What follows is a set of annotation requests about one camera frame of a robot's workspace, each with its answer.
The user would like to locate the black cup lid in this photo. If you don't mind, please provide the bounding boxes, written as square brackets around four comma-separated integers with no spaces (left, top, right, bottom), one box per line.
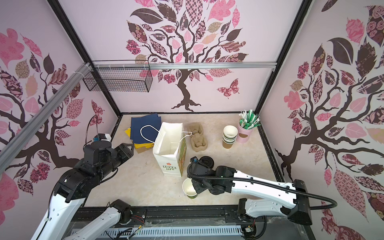
[199,156,215,169]

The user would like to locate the white illustrated paper bag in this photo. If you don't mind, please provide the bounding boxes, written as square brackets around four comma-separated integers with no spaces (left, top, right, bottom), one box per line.
[153,122,192,178]

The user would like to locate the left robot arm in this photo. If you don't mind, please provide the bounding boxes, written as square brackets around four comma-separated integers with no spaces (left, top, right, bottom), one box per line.
[32,140,134,240]

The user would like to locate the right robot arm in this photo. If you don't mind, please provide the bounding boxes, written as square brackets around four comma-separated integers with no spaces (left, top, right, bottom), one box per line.
[187,156,338,226]

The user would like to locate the stack of pulp cup carriers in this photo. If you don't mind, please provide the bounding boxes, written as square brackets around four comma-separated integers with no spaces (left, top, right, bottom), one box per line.
[187,123,208,152]

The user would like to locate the stack of paper cups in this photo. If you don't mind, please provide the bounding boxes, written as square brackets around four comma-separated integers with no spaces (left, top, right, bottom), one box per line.
[222,125,238,149]

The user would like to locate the pink straw holder cup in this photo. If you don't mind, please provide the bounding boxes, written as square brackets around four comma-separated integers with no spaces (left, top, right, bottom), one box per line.
[237,125,253,144]

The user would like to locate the yellow napkins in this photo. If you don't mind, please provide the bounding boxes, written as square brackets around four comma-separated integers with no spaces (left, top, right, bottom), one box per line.
[125,128,154,149]

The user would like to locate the bundle of wrapped straws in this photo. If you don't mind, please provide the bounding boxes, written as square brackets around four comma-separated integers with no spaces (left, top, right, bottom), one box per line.
[239,110,261,130]

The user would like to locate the dark blue napkins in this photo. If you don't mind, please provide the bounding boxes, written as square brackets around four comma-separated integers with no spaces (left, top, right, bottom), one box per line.
[131,114,162,144]

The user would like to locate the white slotted cable duct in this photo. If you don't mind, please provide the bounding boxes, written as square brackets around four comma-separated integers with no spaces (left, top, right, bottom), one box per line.
[68,226,243,240]

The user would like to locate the aluminium rail back wall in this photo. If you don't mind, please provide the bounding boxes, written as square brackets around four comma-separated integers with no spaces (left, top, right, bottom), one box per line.
[94,62,277,70]

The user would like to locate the aluminium rail wall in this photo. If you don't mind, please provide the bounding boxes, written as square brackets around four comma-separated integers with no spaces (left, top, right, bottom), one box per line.
[1,63,91,173]
[94,62,277,70]

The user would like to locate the black wire basket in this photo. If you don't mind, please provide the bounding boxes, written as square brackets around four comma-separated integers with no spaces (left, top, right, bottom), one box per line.
[83,60,153,93]

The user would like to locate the aluminium rail left wall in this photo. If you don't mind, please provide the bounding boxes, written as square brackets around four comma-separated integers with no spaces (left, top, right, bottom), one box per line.
[1,63,91,173]

